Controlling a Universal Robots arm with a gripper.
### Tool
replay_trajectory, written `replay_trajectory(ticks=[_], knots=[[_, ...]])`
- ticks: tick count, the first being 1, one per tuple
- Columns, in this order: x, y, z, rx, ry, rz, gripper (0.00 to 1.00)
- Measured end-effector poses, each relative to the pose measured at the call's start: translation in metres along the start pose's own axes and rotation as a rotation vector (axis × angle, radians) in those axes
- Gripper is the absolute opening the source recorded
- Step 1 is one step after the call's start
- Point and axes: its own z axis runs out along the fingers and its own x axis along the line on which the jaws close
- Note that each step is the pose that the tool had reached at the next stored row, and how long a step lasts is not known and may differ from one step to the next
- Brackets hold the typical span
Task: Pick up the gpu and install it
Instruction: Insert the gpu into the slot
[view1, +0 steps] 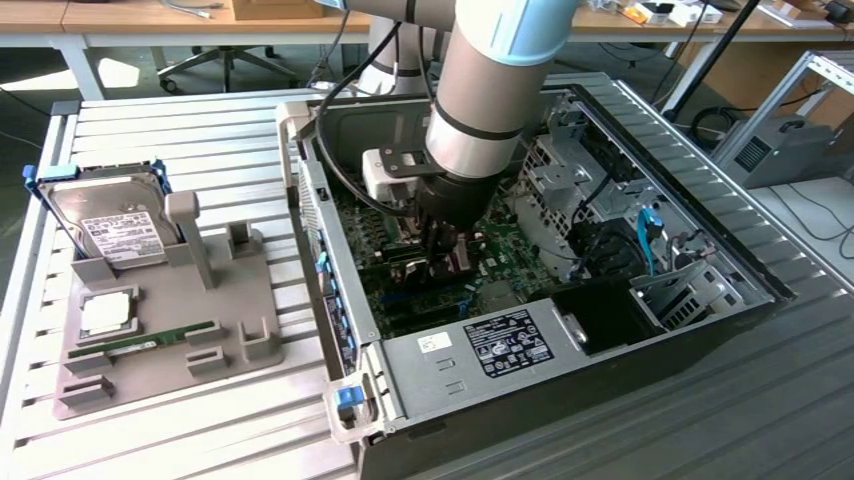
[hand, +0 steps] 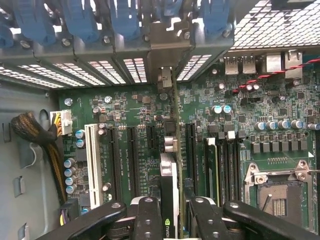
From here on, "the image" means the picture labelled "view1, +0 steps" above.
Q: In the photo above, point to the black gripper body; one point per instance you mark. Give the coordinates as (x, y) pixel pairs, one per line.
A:
(461, 200)

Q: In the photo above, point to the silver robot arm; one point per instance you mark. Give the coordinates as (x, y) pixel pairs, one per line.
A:
(481, 90)

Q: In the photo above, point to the CPU socket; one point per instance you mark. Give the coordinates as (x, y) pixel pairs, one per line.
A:
(407, 227)

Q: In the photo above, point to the green Dell motherboard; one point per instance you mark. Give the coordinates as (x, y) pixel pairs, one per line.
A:
(514, 250)

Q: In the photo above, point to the silver chipset heatsink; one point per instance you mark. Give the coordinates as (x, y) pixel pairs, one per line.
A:
(502, 298)

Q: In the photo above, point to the long black expansion slot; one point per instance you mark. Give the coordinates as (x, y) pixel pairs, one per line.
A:
(423, 315)
(430, 328)

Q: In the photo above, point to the metal disk bay cage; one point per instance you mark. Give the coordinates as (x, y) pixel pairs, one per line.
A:
(567, 175)

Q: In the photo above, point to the grey power supply unit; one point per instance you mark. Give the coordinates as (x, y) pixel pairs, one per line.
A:
(507, 340)

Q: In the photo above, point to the blue case latch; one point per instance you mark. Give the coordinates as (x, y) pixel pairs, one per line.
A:
(348, 397)

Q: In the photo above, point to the metal disk bay with grille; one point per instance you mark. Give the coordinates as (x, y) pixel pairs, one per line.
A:
(687, 300)

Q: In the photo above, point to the black open PC case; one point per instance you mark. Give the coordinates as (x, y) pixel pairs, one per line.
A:
(601, 400)

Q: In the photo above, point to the wooden desk with panel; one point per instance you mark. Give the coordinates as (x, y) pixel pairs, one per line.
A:
(601, 22)

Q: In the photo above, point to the grey plastic parts rack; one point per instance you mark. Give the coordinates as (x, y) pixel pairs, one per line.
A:
(167, 310)

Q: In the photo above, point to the black office chair base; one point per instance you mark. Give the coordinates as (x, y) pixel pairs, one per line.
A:
(227, 60)

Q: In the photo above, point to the black tripod pole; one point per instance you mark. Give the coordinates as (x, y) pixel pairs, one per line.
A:
(707, 60)

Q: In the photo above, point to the white yellow small box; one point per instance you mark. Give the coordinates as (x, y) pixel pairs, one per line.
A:
(643, 12)

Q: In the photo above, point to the brown cardboard box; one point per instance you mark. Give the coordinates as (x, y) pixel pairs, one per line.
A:
(280, 10)

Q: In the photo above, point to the green RAM stick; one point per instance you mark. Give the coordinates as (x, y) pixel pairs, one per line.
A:
(147, 340)

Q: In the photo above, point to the grey box device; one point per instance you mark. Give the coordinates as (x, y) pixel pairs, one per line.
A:
(794, 155)

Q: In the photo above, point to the silver hard disk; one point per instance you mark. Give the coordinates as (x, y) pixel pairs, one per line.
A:
(100, 210)

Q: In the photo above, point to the silver CPU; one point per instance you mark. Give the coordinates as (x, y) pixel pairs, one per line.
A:
(103, 312)

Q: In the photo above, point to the blue disk caddy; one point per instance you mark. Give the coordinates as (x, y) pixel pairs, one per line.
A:
(56, 174)

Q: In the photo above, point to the small wooden box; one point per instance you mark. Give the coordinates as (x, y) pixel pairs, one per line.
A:
(801, 12)

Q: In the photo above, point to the black power adapter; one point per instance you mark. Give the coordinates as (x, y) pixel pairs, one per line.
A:
(837, 10)

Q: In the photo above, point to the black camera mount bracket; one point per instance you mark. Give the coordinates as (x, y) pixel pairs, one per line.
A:
(387, 167)

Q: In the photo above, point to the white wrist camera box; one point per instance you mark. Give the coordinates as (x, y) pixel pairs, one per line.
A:
(376, 185)

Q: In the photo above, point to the aluminium profile frame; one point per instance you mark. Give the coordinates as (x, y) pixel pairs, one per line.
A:
(830, 67)

